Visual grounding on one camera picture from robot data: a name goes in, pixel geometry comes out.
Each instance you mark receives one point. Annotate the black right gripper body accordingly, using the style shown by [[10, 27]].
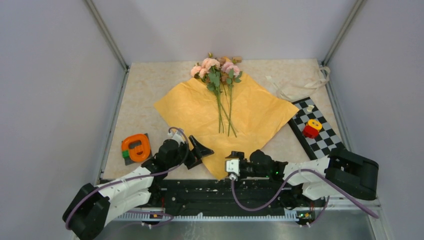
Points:
[[248, 170]]

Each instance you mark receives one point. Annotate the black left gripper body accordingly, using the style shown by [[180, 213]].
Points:
[[180, 154]]

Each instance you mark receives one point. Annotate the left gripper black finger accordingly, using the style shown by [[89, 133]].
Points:
[[192, 161], [199, 151]]

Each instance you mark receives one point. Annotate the orange yellow wrapping paper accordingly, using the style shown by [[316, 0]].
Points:
[[250, 118]]

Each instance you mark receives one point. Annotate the pink cream rose stem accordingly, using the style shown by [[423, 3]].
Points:
[[224, 103]]

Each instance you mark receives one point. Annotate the pink brown rose stem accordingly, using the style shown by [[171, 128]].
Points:
[[210, 61]]

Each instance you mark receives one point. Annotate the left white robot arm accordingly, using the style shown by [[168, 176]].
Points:
[[94, 207]]

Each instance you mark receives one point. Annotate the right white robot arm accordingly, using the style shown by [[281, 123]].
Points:
[[354, 174]]

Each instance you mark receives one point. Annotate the orange tape measure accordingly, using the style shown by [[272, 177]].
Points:
[[136, 149]]

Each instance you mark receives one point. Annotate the red oval toy block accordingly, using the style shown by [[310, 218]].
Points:
[[310, 132]]

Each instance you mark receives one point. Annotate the yellow traffic light toy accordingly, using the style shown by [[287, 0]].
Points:
[[314, 123]]

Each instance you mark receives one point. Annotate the black silver chessboard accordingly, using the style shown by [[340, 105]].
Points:
[[327, 139]]

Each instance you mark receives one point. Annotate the white chess knight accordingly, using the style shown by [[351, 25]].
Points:
[[310, 108]]

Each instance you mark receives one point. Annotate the cream printed ribbon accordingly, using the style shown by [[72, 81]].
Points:
[[292, 91]]

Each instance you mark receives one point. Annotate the small wooden block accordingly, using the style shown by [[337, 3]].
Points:
[[237, 59]]

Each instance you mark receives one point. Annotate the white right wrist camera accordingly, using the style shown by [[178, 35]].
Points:
[[232, 167]]

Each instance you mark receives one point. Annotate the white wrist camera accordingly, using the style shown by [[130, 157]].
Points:
[[177, 134], [232, 167]]

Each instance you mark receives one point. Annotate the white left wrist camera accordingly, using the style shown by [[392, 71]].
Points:
[[177, 134]]

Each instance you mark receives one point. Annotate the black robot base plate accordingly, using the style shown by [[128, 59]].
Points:
[[214, 198]]

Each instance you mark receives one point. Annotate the aluminium frame rail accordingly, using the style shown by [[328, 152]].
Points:
[[300, 216]]

